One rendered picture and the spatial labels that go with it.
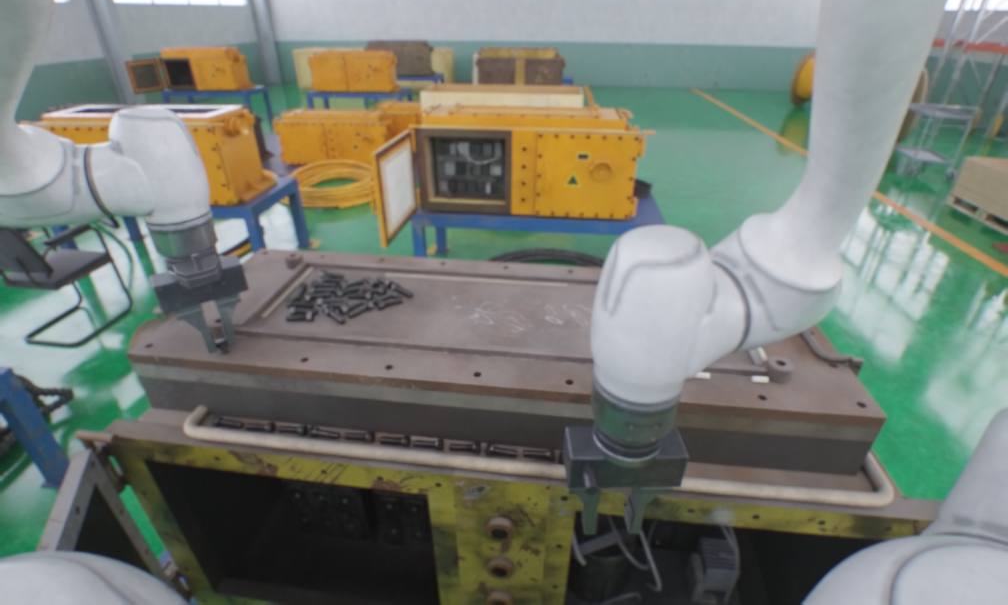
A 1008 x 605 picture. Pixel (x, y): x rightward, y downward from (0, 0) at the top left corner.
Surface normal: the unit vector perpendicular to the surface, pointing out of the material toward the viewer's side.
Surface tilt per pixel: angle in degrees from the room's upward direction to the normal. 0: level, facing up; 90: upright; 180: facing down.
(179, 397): 90
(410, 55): 90
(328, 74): 90
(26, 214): 124
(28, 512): 0
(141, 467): 90
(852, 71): 133
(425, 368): 0
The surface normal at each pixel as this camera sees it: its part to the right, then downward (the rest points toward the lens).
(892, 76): 0.09, 0.89
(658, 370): -0.01, 0.57
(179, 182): 0.80, 0.31
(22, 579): 0.10, -0.85
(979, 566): -0.10, -0.80
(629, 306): -0.65, 0.26
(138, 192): 0.26, 0.51
